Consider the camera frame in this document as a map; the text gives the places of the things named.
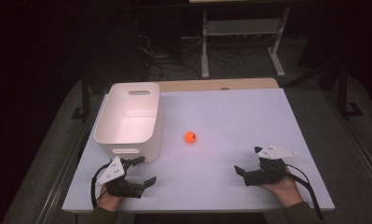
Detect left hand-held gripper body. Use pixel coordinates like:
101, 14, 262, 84
94, 155, 145, 200

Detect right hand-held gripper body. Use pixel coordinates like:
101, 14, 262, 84
241, 143, 298, 188

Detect white plastic bin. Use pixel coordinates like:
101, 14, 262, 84
93, 81, 163, 163

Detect orange ball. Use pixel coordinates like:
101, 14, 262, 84
184, 131, 198, 145

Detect person's right hand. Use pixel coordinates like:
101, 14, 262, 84
258, 166, 305, 209

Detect person's left hand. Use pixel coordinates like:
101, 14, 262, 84
96, 185, 124, 214

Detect wooden table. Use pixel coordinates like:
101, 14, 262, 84
157, 77, 280, 93

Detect black metal stand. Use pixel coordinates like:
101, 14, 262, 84
337, 61, 365, 120
71, 72, 92, 123

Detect grey metal stand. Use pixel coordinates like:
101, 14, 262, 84
200, 6, 291, 79

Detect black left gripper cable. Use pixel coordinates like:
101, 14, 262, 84
90, 162, 112, 209

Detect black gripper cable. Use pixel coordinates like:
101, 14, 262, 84
285, 163, 325, 222
90, 162, 112, 209

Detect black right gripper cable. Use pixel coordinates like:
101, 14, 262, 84
285, 163, 325, 222

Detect tangle of floor cables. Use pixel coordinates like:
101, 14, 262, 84
136, 33, 270, 81

